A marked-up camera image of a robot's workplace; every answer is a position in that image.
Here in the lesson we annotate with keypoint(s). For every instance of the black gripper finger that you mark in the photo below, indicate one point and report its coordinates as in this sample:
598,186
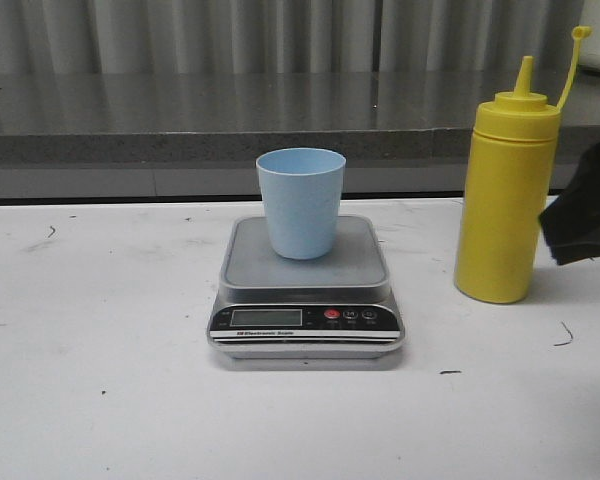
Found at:
571,223

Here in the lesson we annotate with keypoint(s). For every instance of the yellow squeeze bottle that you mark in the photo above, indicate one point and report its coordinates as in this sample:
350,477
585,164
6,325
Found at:
511,159

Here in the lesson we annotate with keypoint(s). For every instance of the light blue plastic cup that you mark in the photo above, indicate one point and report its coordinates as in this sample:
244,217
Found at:
301,190

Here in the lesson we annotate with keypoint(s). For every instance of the silver electronic kitchen scale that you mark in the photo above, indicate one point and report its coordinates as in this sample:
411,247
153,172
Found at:
337,306

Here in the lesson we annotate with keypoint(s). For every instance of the grey stone counter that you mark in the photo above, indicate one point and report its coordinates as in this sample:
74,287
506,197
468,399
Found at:
160,137

